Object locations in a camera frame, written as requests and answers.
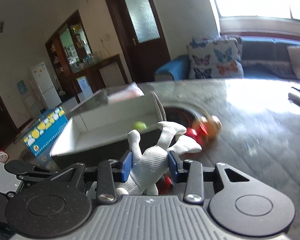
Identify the white refrigerator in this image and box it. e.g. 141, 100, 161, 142
30, 62, 62, 109

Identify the red balloon toy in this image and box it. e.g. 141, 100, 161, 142
185, 123, 209, 145

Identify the white cardboard box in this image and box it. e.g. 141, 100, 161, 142
50, 93, 166, 169

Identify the butterfly print cushion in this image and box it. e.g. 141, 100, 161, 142
187, 37, 244, 79

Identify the grey quilted star tablecloth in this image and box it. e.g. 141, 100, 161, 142
140, 79, 300, 239

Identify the dark wooden door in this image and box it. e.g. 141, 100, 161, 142
106, 0, 170, 82

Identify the blue yellow tissue box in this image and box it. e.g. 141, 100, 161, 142
21, 106, 68, 165

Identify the pink tissue pack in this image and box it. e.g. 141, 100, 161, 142
107, 82, 144, 103

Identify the blue sofa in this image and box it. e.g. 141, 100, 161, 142
154, 36, 300, 82

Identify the dark wooden cabinet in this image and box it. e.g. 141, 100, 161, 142
45, 10, 129, 102

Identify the round black induction cooker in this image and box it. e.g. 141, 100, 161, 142
163, 102, 208, 136

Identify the water dispenser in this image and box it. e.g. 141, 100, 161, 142
17, 80, 40, 119

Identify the big-head doll red dress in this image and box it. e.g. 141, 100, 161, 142
156, 174, 174, 194

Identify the tan peanut squeeze toy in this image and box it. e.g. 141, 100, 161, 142
192, 115, 222, 139

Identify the green balloon toy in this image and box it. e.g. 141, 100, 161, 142
133, 121, 147, 131

